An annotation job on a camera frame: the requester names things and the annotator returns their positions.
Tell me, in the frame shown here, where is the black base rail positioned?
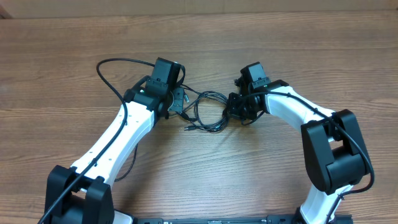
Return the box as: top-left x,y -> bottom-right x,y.
114,213 -> 354,224

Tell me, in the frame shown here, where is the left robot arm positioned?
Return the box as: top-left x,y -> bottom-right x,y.
39,58 -> 185,224

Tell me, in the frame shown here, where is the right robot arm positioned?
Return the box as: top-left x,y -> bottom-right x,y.
224,62 -> 374,223

